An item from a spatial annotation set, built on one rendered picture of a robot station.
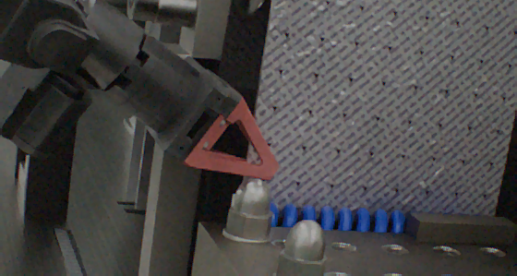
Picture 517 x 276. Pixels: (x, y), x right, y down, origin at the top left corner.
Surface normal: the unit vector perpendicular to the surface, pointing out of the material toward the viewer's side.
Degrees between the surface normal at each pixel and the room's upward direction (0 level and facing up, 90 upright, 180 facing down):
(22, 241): 0
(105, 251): 0
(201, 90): 60
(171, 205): 90
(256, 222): 90
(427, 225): 90
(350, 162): 90
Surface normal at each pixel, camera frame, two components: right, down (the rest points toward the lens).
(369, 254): 0.15, -0.97
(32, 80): -0.57, -0.26
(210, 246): -0.95, -0.09
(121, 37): 0.57, -0.24
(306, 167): 0.27, 0.25
